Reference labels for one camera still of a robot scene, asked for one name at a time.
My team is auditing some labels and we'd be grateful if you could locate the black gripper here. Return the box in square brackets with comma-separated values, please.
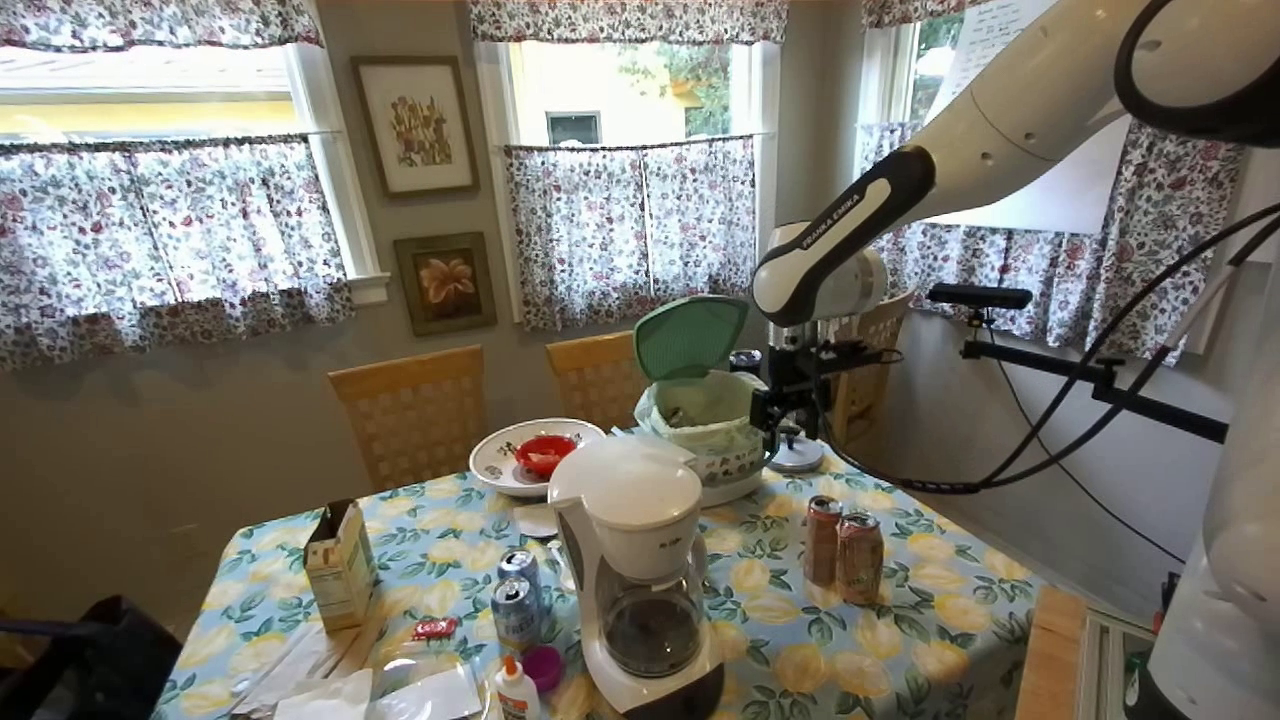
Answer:
[752, 348, 832, 446]

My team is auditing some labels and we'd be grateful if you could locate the white bin with green rim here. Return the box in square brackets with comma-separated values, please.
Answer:
[632, 367, 775, 512]

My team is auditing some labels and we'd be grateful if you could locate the translucent bin liner bag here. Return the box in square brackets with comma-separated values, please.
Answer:
[632, 367, 774, 465]

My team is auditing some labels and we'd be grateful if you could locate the wooden lattice back chair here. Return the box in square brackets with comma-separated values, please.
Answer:
[828, 294, 920, 467]
[540, 329, 648, 436]
[324, 342, 491, 498]

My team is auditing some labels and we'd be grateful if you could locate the white coffee maker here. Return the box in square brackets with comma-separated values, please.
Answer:
[544, 434, 734, 720]

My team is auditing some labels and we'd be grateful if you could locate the lemon print tablecloth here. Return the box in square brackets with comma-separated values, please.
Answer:
[150, 446, 1047, 720]

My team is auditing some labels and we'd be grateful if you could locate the red bowl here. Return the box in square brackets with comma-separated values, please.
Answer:
[513, 434, 586, 483]

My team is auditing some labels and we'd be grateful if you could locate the floral cafe curtain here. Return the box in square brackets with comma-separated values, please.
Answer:
[0, 134, 362, 373]
[500, 134, 769, 336]
[845, 118, 1254, 373]

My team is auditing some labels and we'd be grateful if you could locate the black boom stand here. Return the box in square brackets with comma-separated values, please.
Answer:
[920, 282, 1234, 448]

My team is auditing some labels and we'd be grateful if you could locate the small white lid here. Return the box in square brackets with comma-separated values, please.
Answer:
[513, 500, 566, 545]

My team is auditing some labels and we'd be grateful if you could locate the magenta round lid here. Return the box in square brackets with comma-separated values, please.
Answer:
[517, 643, 570, 700]

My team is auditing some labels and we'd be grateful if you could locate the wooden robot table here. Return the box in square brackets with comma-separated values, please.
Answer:
[1014, 586, 1099, 720]

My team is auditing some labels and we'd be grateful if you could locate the dark framed flower picture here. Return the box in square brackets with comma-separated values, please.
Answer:
[392, 230, 500, 342]

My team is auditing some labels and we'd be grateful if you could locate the white framed window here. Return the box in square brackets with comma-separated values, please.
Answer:
[858, 15, 972, 135]
[474, 38, 788, 294]
[0, 38, 392, 312]

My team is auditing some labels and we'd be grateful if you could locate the white glue bottle orange cap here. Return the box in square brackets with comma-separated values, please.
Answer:
[491, 651, 547, 720]

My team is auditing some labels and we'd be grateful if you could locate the small red wrapper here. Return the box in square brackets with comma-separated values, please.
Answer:
[410, 611, 464, 647]

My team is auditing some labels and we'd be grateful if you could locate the handwritten white paper sheet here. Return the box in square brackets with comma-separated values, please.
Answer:
[920, 0, 1072, 134]

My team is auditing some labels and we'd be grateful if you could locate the floral valance curtain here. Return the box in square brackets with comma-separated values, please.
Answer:
[0, 0, 327, 58]
[859, 0, 996, 31]
[464, 0, 792, 49]

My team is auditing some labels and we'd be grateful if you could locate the green white carton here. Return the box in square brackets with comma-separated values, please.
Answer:
[301, 498, 385, 640]

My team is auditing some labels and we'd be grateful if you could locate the light framed floral picture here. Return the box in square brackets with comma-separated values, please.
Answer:
[347, 52, 484, 206]

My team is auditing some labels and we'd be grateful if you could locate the black bag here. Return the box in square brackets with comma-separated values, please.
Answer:
[0, 592, 187, 720]

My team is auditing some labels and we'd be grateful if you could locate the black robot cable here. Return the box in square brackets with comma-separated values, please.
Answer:
[828, 197, 1280, 500]

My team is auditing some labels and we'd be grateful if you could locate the aluminium rail frame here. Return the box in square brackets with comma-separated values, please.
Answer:
[1077, 608, 1161, 720]

